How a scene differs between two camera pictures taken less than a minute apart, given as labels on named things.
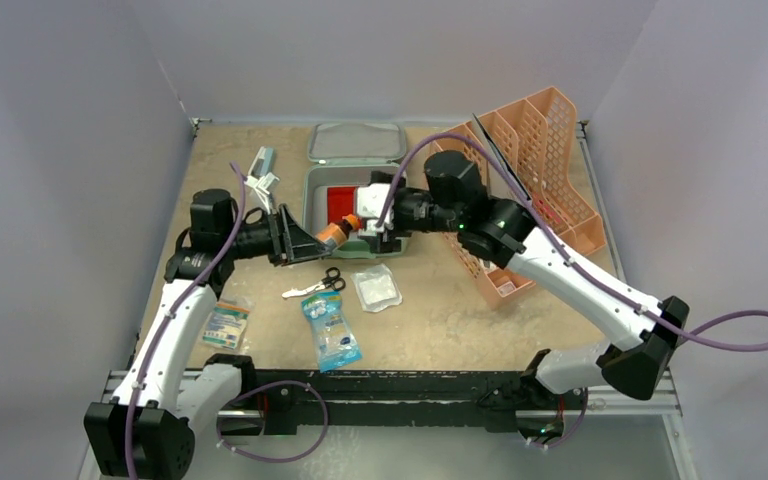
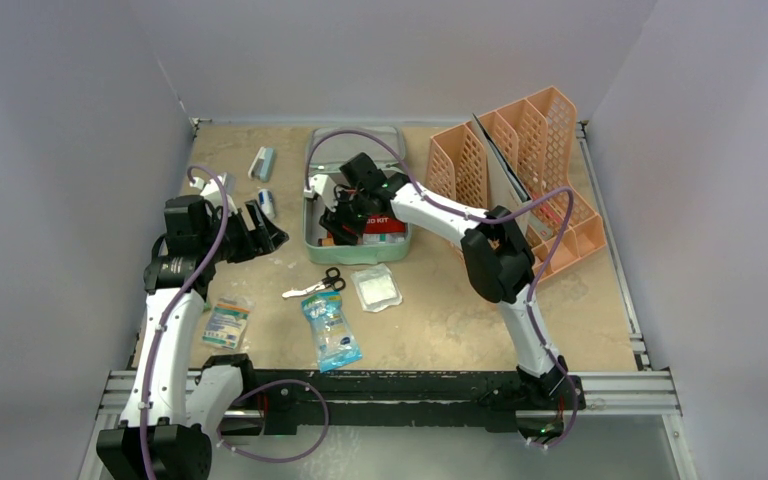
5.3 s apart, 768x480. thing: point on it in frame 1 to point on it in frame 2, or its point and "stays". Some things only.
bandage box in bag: [226, 325] stays
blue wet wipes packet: [334, 340] stays
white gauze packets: [376, 288] stays
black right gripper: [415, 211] to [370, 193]
